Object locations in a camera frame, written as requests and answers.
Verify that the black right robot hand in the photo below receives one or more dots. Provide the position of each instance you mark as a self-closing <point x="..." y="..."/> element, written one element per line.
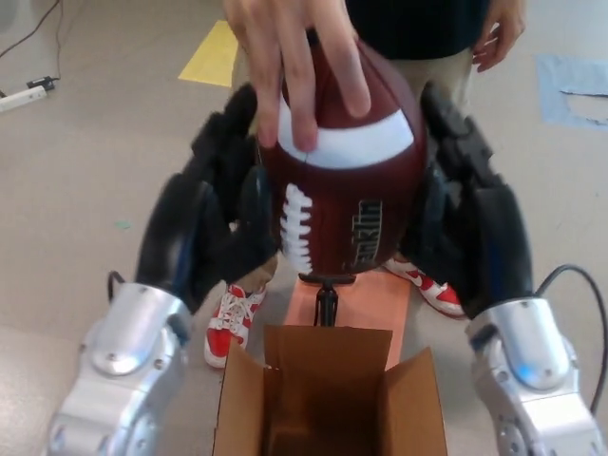
<point x="480" y="228"/>

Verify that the person's left hand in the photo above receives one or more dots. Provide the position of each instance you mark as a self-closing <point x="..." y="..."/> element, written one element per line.
<point x="506" y="24"/>

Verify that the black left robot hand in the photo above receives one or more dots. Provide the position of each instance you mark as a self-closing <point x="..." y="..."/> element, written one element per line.
<point x="190" y="223"/>

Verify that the person's right hand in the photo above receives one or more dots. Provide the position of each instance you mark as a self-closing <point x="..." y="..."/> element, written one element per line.
<point x="285" y="33"/>

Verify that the brown Franklin football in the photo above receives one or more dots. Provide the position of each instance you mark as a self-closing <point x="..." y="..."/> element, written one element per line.
<point x="342" y="190"/>

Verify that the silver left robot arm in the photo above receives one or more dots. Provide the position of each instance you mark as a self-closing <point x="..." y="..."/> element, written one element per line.
<point x="123" y="342"/>

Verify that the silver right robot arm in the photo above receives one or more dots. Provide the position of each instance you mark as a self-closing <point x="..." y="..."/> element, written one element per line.
<point x="532" y="361"/>

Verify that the small green floor scrap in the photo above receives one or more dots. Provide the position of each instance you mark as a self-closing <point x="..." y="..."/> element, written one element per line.
<point x="123" y="224"/>

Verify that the red white left sneaker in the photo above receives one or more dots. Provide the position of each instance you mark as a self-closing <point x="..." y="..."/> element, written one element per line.
<point x="437" y="292"/>

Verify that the red white sneaker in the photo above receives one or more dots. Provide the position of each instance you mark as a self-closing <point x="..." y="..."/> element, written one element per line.
<point x="228" y="328"/>
<point x="437" y="292"/>

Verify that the yellow floor tape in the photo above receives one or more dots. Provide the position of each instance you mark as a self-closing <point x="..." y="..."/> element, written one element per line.
<point x="211" y="57"/>

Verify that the blue torn floor sheet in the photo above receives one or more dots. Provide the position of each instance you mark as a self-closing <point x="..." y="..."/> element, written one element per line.
<point x="551" y="90"/>

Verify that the black shirt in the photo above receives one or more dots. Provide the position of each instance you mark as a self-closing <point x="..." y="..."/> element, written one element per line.
<point x="418" y="24"/>

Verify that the red white right sneaker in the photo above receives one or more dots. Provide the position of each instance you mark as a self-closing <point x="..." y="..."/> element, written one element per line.
<point x="228" y="328"/>

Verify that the black hand pump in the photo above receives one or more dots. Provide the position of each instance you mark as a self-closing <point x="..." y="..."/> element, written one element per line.
<point x="325" y="301"/>

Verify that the open cardboard box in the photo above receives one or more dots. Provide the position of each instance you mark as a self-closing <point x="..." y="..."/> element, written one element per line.
<point x="247" y="408"/>

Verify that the white power strip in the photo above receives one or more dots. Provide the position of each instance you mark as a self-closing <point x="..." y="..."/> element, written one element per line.
<point x="19" y="97"/>

